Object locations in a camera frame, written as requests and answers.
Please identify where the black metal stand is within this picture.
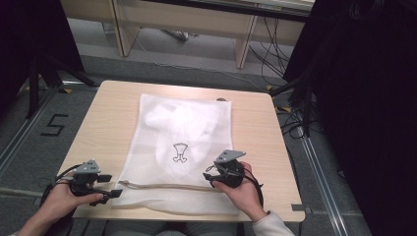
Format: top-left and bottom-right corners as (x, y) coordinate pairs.
(25, 53), (100, 120)
(269, 74), (317, 138)

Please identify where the white mesh laundry bag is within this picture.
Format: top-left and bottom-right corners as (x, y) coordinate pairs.
(110, 92), (241, 217)

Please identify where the metal floor rail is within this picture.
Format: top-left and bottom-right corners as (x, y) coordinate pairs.
(0, 88), (57, 176)
(296, 126), (350, 236)

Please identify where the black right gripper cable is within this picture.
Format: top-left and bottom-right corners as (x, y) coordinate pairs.
(243, 166), (266, 208)

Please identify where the person's right hand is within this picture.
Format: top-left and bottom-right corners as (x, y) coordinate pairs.
(211, 161), (268, 222)

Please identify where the black curtain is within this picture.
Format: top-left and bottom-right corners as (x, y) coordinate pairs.
(282, 0), (417, 236)
(0, 0), (86, 112)

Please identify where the white garment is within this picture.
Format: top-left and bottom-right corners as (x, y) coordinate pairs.
(143, 101), (228, 173)

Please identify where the black floor cable tangle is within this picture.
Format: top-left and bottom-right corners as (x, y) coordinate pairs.
(275, 103), (321, 140)

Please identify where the person's left hand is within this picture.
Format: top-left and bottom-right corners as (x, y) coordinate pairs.
(40, 178), (104, 224)

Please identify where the grey power strip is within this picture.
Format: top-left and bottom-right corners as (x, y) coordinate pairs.
(160, 29), (200, 42)

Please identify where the light wooden desk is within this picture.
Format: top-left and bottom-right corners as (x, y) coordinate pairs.
(59, 0), (317, 70)

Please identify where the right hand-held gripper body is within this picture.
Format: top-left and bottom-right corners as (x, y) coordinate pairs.
(209, 149), (247, 189)

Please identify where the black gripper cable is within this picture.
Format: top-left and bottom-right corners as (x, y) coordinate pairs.
(243, 166), (266, 208)
(40, 163), (83, 208)

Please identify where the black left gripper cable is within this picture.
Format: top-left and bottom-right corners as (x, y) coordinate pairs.
(40, 163), (83, 208)

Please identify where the black hanging cable bundle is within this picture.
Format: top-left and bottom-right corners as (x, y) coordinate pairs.
(248, 15), (296, 87)

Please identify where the person's lap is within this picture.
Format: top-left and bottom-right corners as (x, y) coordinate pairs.
(103, 219), (238, 236)

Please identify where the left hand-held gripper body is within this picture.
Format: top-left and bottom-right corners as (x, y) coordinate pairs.
(70, 159), (103, 198)

